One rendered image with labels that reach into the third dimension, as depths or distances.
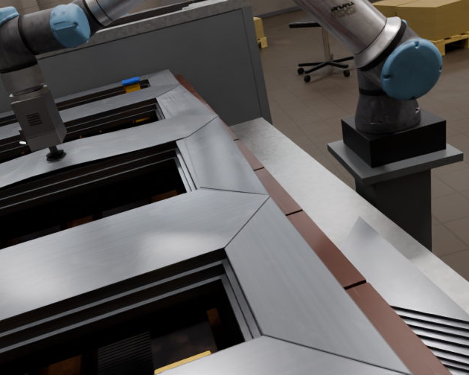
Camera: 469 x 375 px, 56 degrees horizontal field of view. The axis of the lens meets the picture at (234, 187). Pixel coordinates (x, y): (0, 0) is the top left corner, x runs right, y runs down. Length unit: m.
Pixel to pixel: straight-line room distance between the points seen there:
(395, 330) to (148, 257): 0.29
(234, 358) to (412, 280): 0.35
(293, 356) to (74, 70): 1.56
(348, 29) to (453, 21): 4.05
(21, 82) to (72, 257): 0.45
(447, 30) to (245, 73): 3.24
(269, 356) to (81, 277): 0.27
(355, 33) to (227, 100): 1.07
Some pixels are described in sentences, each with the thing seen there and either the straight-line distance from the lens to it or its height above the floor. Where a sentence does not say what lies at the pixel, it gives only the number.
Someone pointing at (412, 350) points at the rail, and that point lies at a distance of 0.45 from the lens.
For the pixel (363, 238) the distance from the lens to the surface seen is 0.76.
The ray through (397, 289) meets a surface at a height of 0.72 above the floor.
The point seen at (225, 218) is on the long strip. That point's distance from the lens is 0.59.
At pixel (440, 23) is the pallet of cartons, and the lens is 4.81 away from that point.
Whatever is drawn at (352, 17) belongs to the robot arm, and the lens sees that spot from 0.88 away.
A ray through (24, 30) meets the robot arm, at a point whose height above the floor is 1.13.
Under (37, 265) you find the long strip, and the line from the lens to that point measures 0.65.
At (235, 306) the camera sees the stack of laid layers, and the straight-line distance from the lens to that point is 0.50.
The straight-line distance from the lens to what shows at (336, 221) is 0.89.
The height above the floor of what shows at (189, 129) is 0.86.
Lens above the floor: 1.16
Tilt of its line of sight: 26 degrees down
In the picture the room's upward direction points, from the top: 13 degrees counter-clockwise
